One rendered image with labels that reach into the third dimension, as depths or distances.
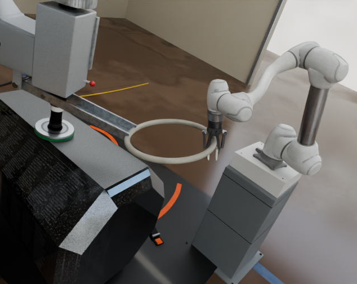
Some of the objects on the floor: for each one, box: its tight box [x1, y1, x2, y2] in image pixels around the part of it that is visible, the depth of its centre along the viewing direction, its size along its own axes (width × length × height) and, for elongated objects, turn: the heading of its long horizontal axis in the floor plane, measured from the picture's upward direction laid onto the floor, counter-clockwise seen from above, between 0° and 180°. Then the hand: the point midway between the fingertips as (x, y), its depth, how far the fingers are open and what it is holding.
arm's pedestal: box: [186, 165, 298, 284], centre depth 255 cm, size 50×50×80 cm
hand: (212, 153), depth 185 cm, fingers closed on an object, 4 cm apart
